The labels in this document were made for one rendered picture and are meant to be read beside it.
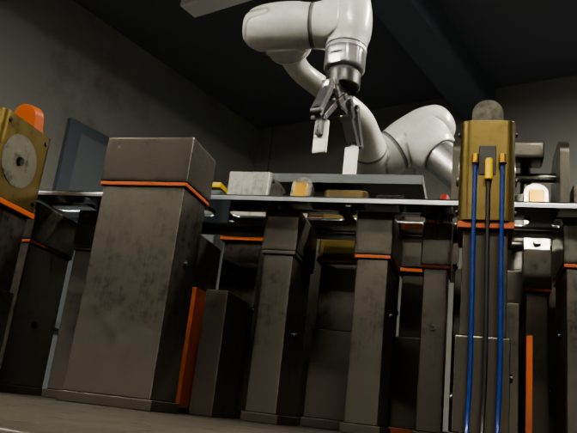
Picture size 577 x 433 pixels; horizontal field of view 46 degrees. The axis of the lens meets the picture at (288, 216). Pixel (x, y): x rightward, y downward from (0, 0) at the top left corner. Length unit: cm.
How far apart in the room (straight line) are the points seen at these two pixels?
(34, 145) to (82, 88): 310
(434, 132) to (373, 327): 112
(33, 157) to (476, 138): 60
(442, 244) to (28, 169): 58
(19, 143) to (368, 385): 56
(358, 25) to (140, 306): 88
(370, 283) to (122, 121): 347
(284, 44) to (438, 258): 76
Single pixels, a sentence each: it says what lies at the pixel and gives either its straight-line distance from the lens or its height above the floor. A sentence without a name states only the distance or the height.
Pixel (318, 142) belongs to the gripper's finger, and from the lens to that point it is 135.
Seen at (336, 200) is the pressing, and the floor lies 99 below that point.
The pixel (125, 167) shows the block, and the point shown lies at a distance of 87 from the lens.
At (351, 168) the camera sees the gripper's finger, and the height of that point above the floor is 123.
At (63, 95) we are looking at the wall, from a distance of 401.
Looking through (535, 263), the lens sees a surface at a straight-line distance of 106.
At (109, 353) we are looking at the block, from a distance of 82.
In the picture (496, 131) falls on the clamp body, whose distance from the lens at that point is 77.
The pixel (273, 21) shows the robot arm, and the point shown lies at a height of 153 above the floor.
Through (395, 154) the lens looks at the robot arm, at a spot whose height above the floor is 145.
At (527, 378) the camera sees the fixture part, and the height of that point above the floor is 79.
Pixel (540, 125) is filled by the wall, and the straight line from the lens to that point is 436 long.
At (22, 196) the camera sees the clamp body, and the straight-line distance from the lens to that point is 100.
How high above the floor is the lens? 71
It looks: 17 degrees up
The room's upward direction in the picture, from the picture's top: 7 degrees clockwise
